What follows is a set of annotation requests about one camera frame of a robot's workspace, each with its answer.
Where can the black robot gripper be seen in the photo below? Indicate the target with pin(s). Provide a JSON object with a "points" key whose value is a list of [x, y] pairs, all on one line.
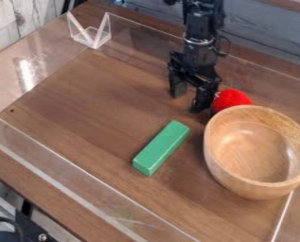
{"points": [[193, 67]]}

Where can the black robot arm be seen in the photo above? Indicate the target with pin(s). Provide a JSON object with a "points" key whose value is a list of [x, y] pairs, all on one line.
{"points": [[202, 20]]}

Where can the wooden bowl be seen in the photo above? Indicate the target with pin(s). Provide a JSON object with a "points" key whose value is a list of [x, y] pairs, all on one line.
{"points": [[252, 151]]}

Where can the green rectangular block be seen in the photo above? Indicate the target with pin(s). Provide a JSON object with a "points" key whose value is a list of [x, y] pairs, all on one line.
{"points": [[160, 148]]}

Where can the black metal clamp base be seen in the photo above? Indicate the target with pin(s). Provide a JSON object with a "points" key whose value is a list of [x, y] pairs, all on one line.
{"points": [[19, 229]]}

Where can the clear acrylic enclosure wall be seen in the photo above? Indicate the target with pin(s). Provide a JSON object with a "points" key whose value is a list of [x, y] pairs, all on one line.
{"points": [[81, 108]]}

